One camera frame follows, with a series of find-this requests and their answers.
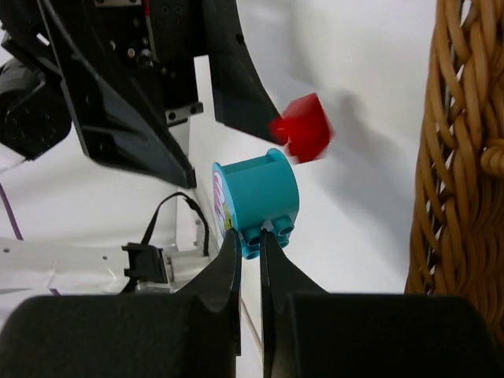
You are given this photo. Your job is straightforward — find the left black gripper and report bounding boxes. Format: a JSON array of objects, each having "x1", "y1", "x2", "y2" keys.
[{"x1": 0, "y1": 0, "x2": 288, "y2": 189}]

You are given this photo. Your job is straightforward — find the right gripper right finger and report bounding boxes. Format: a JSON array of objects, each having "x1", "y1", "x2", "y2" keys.
[{"x1": 260, "y1": 232, "x2": 503, "y2": 377}]

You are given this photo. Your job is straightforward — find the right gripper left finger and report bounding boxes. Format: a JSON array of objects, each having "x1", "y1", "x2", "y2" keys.
[{"x1": 1, "y1": 230, "x2": 241, "y2": 377}]

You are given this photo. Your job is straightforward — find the blue fish lego assembly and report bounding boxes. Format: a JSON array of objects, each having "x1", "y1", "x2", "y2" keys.
[{"x1": 212, "y1": 148, "x2": 299, "y2": 260}]

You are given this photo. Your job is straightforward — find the small red lego cube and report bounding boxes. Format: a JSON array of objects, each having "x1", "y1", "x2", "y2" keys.
[{"x1": 269, "y1": 93, "x2": 334, "y2": 164}]

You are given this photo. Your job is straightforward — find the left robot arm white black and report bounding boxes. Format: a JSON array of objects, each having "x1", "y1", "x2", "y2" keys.
[{"x1": 1, "y1": 1, "x2": 278, "y2": 295}]

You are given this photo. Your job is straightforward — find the brown wicker divided basket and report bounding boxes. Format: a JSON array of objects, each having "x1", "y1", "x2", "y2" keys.
[{"x1": 405, "y1": 1, "x2": 503, "y2": 346}]

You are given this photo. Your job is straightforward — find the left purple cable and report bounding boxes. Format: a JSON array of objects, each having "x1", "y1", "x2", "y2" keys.
[{"x1": 0, "y1": 180, "x2": 24, "y2": 243}]

